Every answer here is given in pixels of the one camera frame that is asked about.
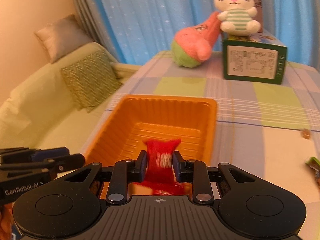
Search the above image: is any red snack packet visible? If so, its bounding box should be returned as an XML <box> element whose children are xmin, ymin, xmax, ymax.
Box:
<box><xmin>130</xmin><ymin>139</ymin><xmax>191</xmax><ymax>196</ymax></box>

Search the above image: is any small brown candy cube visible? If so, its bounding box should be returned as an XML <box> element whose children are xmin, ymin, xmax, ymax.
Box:
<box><xmin>300</xmin><ymin>128</ymin><xmax>311</xmax><ymax>140</ymax></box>

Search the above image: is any green white snack bag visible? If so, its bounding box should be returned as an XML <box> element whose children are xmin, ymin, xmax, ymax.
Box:
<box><xmin>306</xmin><ymin>157</ymin><xmax>320</xmax><ymax>186</ymax></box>

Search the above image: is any left hand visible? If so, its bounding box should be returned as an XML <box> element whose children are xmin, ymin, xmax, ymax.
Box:
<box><xmin>0</xmin><ymin>203</ymin><xmax>13</xmax><ymax>240</ymax></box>

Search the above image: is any orange plastic tray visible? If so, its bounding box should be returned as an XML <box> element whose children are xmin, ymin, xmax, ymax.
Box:
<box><xmin>82</xmin><ymin>94</ymin><xmax>218</xmax><ymax>201</ymax></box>

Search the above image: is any checkered tablecloth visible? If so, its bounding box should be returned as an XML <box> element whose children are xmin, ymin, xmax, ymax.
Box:
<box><xmin>37</xmin><ymin>50</ymin><xmax>320</xmax><ymax>240</ymax></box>

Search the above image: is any green zigzag cushion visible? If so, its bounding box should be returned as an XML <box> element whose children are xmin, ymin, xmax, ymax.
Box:
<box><xmin>60</xmin><ymin>50</ymin><xmax>121</xmax><ymax>113</ymax></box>

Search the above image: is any pink starfish plush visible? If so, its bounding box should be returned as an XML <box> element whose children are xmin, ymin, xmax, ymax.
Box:
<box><xmin>171</xmin><ymin>11</ymin><xmax>221</xmax><ymax>68</ymax></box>

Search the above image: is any green carton box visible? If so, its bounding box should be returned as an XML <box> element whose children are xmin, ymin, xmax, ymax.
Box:
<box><xmin>221</xmin><ymin>30</ymin><xmax>287</xmax><ymax>85</ymax></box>

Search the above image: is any grey satin cushion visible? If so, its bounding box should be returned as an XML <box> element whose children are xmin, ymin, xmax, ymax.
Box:
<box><xmin>34</xmin><ymin>14</ymin><xmax>93</xmax><ymax>63</ymax></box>

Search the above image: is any blue star curtain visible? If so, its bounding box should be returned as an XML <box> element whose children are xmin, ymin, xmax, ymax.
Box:
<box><xmin>73</xmin><ymin>0</ymin><xmax>319</xmax><ymax>68</ymax></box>

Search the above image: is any white bunny plush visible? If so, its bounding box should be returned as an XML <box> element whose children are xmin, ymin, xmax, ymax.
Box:
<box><xmin>214</xmin><ymin>0</ymin><xmax>261</xmax><ymax>36</ymax></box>

